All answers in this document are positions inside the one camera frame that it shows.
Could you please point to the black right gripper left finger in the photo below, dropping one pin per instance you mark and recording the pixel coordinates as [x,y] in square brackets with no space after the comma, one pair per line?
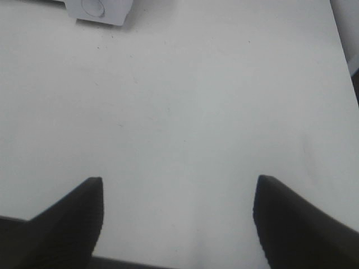
[62,236]

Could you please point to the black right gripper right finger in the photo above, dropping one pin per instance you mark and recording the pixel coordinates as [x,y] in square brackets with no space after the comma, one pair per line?
[294,233]

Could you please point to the round white door button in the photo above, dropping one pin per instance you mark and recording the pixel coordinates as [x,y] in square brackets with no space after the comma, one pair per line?
[94,8]

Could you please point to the white microwave oven body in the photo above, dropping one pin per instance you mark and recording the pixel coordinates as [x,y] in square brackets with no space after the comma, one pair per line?
[111,12]

